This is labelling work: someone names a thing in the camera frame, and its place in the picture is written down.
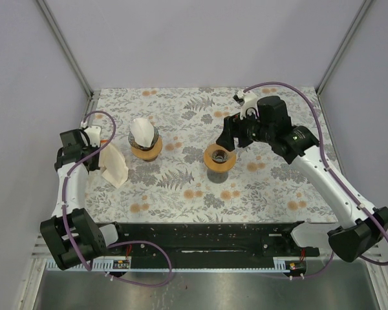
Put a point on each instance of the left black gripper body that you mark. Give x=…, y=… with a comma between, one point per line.
x=95, y=161

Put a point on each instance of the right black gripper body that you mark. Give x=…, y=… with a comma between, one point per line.
x=249, y=130

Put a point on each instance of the clear glass dripper cone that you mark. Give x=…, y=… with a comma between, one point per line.
x=218, y=154

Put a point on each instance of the orange coffee filter pack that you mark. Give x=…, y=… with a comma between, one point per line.
x=112, y=165

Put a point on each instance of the grey glass carafe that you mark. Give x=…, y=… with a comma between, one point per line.
x=217, y=177

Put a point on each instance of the white paper coffee filter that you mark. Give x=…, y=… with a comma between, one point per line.
x=141, y=123

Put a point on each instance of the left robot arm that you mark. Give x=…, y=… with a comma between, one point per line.
x=71, y=235

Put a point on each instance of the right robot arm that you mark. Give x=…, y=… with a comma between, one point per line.
x=360, y=225

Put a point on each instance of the floral tablecloth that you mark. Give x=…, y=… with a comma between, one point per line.
x=261, y=187

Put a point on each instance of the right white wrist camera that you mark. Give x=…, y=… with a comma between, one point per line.
x=248, y=101

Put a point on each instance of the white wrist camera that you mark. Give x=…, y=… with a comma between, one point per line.
x=92, y=133
x=248, y=101

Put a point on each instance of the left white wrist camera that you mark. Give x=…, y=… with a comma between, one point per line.
x=92, y=133

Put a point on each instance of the aluminium front rail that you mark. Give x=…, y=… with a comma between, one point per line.
x=41, y=250

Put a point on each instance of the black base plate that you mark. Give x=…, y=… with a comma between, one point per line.
x=212, y=244

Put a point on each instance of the left aluminium frame post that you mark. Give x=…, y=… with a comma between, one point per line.
x=63, y=44

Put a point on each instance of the aluminium frame post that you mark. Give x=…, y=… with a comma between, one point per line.
x=63, y=44
x=344, y=44

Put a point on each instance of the white slotted cable duct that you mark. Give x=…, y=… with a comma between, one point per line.
x=158, y=264

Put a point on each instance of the right aluminium frame post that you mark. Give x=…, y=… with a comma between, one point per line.
x=344, y=44

